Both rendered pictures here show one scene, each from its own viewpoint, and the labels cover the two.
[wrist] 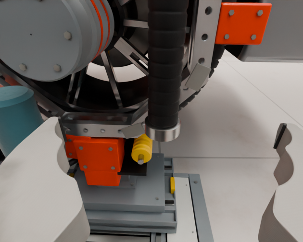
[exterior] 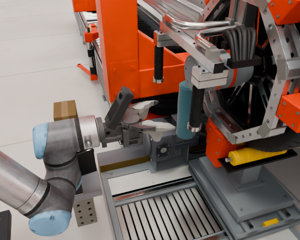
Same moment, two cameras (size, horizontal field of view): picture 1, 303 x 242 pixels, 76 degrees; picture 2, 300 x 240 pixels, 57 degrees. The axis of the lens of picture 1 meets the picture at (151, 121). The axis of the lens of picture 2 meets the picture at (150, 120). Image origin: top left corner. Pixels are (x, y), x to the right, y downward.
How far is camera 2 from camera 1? 0.75 m
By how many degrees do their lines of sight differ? 57
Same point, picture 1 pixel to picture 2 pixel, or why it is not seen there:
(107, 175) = (213, 155)
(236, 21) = (286, 110)
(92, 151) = (213, 134)
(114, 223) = (209, 197)
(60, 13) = not seen: hidden behind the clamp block
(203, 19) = (272, 98)
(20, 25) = (190, 69)
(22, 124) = (185, 99)
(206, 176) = not seen: outside the picture
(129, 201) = (225, 192)
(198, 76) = (264, 129)
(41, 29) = not seen: hidden behind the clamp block
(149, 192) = (242, 203)
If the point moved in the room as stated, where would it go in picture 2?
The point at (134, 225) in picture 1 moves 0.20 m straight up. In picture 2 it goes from (216, 210) to (223, 181)
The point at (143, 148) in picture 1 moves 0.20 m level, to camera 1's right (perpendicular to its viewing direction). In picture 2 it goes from (234, 154) to (268, 192)
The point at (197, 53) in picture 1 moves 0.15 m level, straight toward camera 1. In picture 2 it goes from (266, 115) to (219, 118)
